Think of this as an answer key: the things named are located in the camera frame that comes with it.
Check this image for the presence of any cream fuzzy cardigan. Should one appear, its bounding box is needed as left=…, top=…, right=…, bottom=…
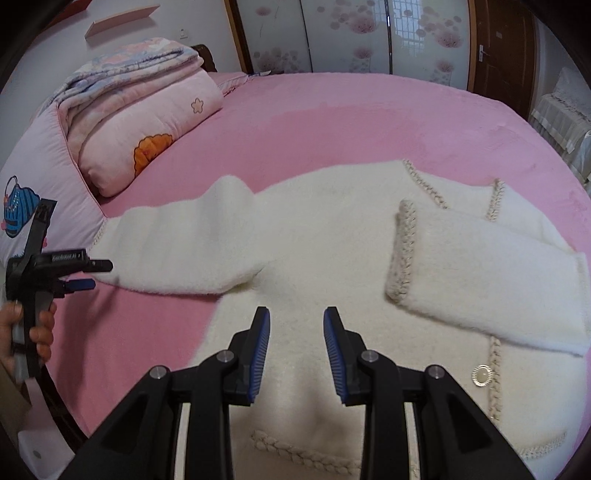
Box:
left=91, top=161, right=590, bottom=479

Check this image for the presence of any left hand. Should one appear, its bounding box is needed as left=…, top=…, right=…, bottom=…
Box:
left=0, top=300, right=58, bottom=375

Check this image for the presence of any dark wooden door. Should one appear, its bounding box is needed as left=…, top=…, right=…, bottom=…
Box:
left=468, top=0, right=537, bottom=119

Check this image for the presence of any floral sliding wardrobe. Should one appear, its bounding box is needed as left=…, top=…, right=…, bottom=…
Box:
left=225, top=0, right=470, bottom=89

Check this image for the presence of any lilac cartoon pillow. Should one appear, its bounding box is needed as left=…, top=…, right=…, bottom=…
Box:
left=1, top=106, right=106, bottom=266

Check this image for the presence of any pastel floral folded blanket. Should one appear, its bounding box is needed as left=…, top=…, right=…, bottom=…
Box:
left=36, top=37, right=204, bottom=116

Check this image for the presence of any pink bed sheet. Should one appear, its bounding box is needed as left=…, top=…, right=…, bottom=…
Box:
left=50, top=74, right=590, bottom=433

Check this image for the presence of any dark wooden headboard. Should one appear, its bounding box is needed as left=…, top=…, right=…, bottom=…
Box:
left=191, top=44, right=217, bottom=73

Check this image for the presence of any pink wall shelf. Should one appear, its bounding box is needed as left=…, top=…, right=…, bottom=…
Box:
left=84, top=4, right=160, bottom=39

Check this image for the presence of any pink cartoon folded quilt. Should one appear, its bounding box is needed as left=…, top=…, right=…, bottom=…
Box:
left=67, top=68, right=222, bottom=197

